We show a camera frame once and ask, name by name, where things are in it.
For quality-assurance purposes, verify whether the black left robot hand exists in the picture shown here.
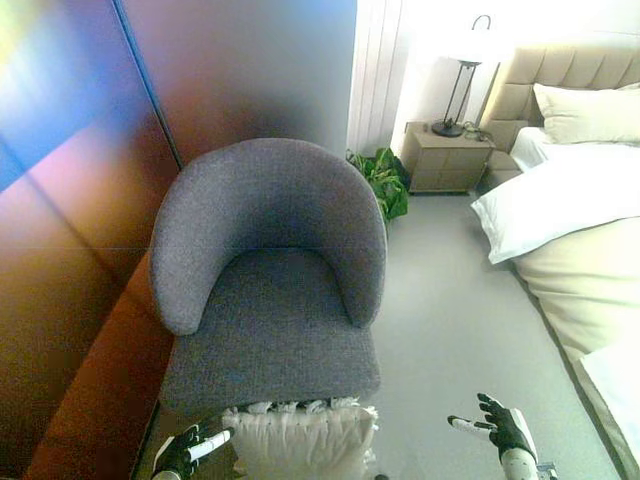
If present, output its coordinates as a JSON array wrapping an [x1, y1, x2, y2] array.
[[153, 423, 236, 477]]

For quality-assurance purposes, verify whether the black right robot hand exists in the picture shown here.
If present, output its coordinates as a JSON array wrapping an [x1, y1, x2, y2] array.
[[446, 392, 535, 459]]

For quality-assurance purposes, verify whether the white fringed throw pillow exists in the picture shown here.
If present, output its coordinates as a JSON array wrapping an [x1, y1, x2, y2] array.
[[221, 394, 380, 480]]

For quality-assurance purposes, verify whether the white bed pillow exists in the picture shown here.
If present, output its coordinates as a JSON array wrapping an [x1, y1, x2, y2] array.
[[470, 143, 640, 265]]

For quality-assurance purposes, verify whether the cream bed pillow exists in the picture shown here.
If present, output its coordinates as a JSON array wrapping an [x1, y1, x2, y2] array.
[[532, 82, 640, 146]]

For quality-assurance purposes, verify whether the white bed sheet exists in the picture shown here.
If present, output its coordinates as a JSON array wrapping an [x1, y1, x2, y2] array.
[[579, 342, 640, 470]]

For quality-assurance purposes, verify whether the cream duvet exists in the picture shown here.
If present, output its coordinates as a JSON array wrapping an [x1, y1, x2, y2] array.
[[510, 215, 640, 361]]

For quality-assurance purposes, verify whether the grey fabric tub armchair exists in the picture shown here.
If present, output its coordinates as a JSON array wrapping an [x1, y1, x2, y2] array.
[[149, 137, 389, 414]]

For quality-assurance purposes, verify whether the beige wooden nightstand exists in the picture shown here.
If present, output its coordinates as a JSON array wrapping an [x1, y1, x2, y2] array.
[[401, 121, 496, 195]]

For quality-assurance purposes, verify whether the green leafy potted plant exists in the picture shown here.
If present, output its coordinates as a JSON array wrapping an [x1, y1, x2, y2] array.
[[346, 146, 412, 232]]

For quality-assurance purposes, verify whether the bed with white bedding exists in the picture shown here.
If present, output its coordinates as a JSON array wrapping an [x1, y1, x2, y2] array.
[[480, 42, 640, 187]]

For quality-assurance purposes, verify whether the black table lamp white shade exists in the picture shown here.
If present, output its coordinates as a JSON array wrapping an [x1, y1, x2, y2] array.
[[430, 14, 516, 139]]

